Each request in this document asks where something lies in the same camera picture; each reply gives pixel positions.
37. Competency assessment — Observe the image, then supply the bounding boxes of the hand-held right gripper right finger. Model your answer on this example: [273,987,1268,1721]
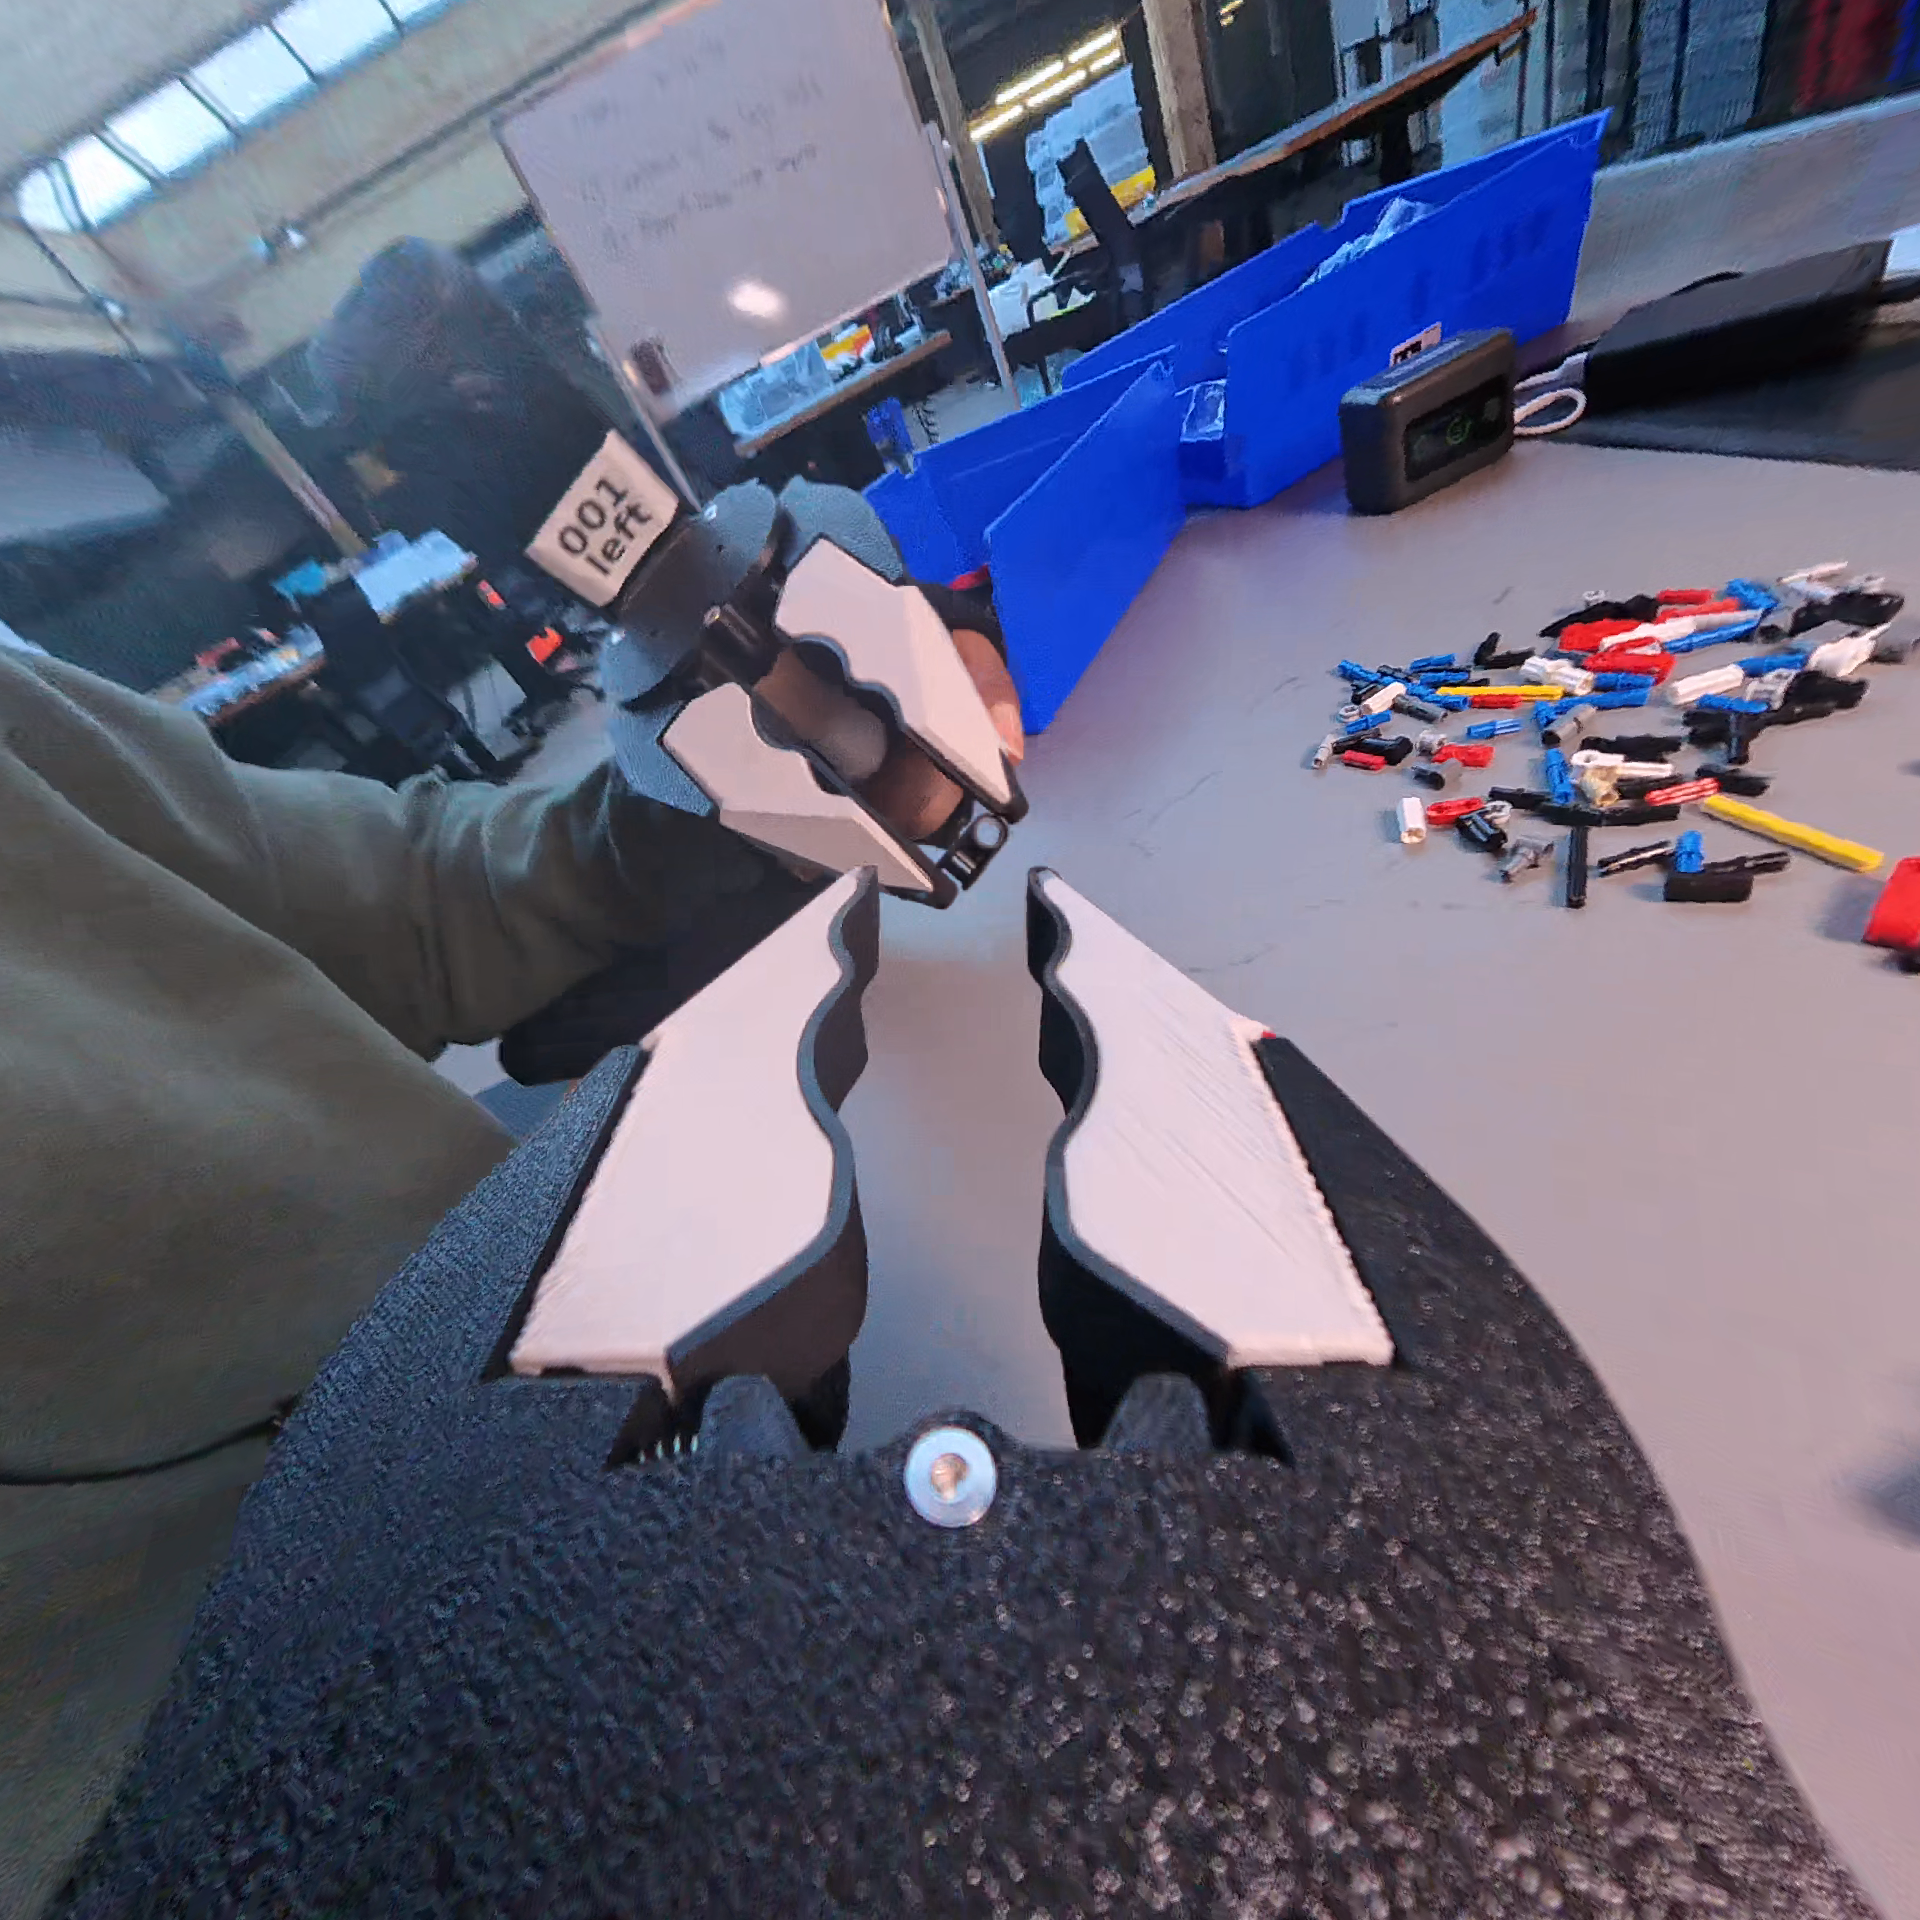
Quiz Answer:
[1026,867,1397,1447]

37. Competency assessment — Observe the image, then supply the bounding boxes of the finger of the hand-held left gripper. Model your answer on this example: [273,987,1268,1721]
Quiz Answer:
[769,537,1031,826]
[657,681,959,911]

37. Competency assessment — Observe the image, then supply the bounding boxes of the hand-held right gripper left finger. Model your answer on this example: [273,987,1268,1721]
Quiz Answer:
[509,867,881,1447]

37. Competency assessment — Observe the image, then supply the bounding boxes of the person's left forearm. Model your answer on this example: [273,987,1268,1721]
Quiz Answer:
[300,720,903,1086]

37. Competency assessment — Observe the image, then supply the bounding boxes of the grey desk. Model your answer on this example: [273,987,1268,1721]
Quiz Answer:
[433,96,1920,1920]

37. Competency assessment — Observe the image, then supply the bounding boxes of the person's left hand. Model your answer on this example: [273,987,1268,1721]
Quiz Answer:
[958,619,1034,770]

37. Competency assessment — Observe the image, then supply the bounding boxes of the whiteboard on stand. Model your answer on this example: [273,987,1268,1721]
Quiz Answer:
[492,0,1022,407]

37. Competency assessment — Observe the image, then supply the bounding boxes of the pile of small building pieces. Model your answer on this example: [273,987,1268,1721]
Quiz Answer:
[1311,559,1920,959]

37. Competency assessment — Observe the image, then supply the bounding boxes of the black flat box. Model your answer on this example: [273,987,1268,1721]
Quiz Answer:
[1582,239,1895,419]

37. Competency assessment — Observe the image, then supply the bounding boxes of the small black camera device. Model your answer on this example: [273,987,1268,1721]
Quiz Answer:
[1339,327,1517,517]

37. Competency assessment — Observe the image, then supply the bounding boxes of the wooden support post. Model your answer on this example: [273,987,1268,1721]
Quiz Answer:
[1141,0,1221,184]

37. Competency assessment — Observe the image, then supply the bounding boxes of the white cable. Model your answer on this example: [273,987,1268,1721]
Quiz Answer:
[1507,347,1596,442]

